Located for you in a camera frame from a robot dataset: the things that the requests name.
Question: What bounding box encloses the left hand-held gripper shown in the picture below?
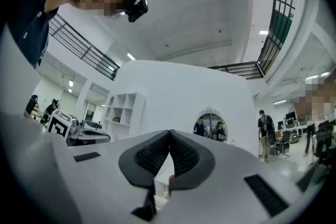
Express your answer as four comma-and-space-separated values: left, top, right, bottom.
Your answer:
47, 109, 111, 146

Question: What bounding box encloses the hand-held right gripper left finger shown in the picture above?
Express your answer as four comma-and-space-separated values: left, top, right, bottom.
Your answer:
118, 129, 172, 222

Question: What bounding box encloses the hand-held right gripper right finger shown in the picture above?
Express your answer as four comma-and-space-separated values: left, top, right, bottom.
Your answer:
169, 129, 216, 191

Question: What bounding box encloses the white cubby shelf unit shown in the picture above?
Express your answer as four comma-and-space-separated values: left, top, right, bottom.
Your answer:
103, 91, 146, 141

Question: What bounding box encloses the long black railing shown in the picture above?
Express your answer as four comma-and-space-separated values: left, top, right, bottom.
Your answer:
48, 13, 121, 81

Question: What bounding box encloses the person's dark shirt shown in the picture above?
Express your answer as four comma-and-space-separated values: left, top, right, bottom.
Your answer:
5, 0, 106, 69

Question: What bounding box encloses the black balcony railing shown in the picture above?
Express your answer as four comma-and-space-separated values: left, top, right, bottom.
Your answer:
207, 0, 296, 80

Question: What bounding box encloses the oval mirror with ornate frame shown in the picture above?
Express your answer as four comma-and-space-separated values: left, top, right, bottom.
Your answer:
193, 105, 229, 143

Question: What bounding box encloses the black head-mounted camera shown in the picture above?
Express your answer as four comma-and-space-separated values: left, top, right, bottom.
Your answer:
124, 0, 149, 23

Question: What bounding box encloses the green wall panel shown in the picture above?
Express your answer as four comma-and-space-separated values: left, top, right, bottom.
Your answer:
271, 12, 293, 46

